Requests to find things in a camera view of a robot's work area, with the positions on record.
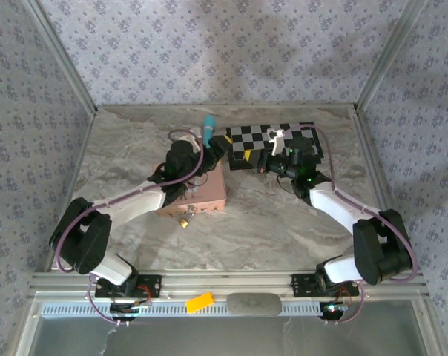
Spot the grey metal panel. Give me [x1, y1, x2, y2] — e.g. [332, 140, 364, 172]
[18, 314, 442, 356]

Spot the white camera connector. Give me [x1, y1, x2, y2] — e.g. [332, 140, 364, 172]
[267, 128, 286, 156]
[179, 132, 201, 148]

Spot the aluminium front frame rail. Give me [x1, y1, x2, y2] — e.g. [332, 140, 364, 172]
[27, 271, 431, 302]

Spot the grey slotted cable duct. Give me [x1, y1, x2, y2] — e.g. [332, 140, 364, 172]
[40, 303, 325, 318]

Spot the aluminium side frame rail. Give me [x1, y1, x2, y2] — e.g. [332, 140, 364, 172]
[352, 107, 427, 285]

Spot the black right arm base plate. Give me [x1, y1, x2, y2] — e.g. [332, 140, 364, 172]
[291, 273, 360, 300]

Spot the orange plastic block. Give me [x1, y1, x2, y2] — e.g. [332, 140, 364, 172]
[185, 291, 215, 312]

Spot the teal marker pen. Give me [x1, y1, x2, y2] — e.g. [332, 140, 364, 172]
[202, 115, 217, 149]

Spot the white left camera connector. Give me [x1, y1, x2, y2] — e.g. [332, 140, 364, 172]
[179, 132, 201, 148]

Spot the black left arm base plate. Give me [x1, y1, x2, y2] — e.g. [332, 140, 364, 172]
[93, 273, 162, 300]

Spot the grey oval stone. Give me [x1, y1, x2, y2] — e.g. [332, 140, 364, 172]
[226, 292, 283, 317]

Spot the aluminium frame post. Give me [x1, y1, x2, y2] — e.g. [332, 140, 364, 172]
[353, 0, 429, 112]
[25, 0, 99, 114]

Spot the pink tin box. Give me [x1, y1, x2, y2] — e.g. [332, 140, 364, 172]
[155, 162, 228, 220]

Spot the black grey folding chessboard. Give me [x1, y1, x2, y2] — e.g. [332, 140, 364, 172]
[225, 121, 324, 172]

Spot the white right camera connector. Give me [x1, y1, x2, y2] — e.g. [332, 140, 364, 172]
[267, 128, 286, 156]

